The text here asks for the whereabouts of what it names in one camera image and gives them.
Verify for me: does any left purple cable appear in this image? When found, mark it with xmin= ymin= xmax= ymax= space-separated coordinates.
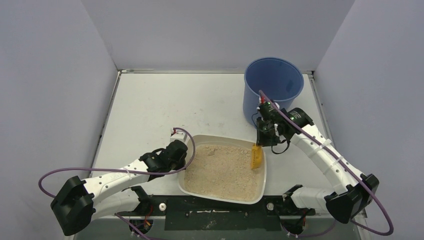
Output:
xmin=38 ymin=127 xmax=197 ymax=200

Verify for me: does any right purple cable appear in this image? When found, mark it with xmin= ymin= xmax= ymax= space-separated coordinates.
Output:
xmin=258 ymin=90 xmax=395 ymax=237

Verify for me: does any blue plastic bucket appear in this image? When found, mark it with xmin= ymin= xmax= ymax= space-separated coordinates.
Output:
xmin=242 ymin=57 xmax=304 ymax=126

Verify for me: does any beige cat litter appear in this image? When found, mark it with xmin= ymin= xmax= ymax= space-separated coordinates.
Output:
xmin=183 ymin=144 xmax=264 ymax=202

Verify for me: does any orange plastic litter scoop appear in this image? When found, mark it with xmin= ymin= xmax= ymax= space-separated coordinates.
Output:
xmin=250 ymin=144 xmax=263 ymax=170

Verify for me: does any white plastic litter tray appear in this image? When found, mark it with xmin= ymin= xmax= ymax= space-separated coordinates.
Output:
xmin=177 ymin=134 xmax=267 ymax=205

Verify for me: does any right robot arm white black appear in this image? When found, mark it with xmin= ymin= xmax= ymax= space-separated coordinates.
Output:
xmin=256 ymin=102 xmax=380 ymax=224

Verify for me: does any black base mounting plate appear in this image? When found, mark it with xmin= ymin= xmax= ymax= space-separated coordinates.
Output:
xmin=125 ymin=195 xmax=316 ymax=231

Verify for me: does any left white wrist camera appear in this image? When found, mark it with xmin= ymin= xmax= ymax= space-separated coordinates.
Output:
xmin=170 ymin=128 xmax=187 ymax=143

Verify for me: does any purple cable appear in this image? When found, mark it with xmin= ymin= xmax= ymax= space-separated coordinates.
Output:
xmin=258 ymin=90 xmax=395 ymax=237
xmin=38 ymin=127 xmax=197 ymax=200

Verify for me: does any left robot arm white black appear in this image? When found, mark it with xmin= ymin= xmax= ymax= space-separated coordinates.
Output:
xmin=50 ymin=140 xmax=188 ymax=236

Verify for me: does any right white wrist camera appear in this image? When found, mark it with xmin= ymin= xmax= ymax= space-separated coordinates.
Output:
xmin=256 ymin=96 xmax=280 ymax=111

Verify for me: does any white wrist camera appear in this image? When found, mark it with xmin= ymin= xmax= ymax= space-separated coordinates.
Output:
xmin=170 ymin=128 xmax=187 ymax=143
xmin=256 ymin=96 xmax=280 ymax=111

